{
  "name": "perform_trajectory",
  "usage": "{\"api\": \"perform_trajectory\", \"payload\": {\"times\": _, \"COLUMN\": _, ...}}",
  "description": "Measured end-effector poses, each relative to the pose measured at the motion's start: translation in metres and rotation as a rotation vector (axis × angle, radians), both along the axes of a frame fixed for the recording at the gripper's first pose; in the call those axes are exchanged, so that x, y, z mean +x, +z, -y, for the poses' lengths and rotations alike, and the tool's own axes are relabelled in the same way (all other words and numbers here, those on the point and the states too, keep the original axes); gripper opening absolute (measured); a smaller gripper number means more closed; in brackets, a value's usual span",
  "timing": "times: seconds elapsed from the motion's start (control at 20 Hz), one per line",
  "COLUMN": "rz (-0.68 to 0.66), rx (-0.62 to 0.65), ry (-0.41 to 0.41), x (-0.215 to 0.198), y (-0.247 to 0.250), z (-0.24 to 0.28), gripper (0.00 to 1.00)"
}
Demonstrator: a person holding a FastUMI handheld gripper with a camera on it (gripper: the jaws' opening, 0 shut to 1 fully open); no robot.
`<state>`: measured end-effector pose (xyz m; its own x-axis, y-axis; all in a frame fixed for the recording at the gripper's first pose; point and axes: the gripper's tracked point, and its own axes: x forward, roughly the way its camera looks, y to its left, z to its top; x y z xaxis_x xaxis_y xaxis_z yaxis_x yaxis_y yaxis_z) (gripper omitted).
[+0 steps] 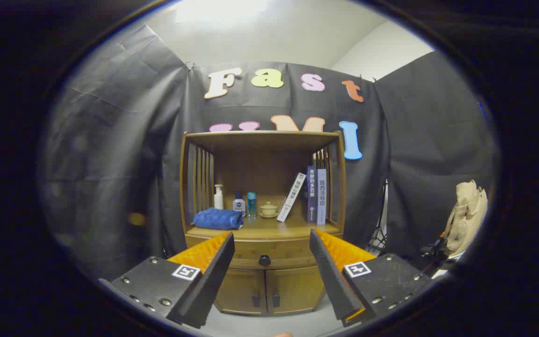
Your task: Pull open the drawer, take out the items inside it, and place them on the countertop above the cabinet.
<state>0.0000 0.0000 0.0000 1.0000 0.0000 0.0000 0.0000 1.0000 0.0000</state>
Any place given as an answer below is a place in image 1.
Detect light purple book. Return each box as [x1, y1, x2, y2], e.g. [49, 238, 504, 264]
[317, 168, 327, 226]

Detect beige bag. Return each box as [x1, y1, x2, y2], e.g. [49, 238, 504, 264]
[440, 180, 488, 258]

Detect black backdrop cloth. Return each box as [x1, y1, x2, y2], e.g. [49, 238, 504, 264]
[40, 24, 502, 281]

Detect wooden cabinet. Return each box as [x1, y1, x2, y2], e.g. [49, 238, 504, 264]
[179, 130, 347, 316]

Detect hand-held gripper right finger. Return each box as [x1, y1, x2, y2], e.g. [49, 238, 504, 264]
[309, 229, 435, 327]

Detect white book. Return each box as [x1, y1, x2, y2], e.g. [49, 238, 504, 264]
[277, 172, 307, 222]

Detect dark blue book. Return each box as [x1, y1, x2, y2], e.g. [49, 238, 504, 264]
[303, 165, 318, 224]

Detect blue rolled towel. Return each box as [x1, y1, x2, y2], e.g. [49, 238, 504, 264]
[193, 208, 246, 230]

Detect wooden cabinet door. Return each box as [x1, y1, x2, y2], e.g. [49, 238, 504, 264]
[214, 268, 266, 315]
[266, 266, 326, 314]

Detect wooden countertop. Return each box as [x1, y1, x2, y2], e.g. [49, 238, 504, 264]
[186, 197, 343, 240]

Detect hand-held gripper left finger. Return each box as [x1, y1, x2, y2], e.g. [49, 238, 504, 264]
[97, 232, 235, 329]

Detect wooden drawer with black knob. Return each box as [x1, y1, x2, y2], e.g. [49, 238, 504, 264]
[185, 234, 342, 270]

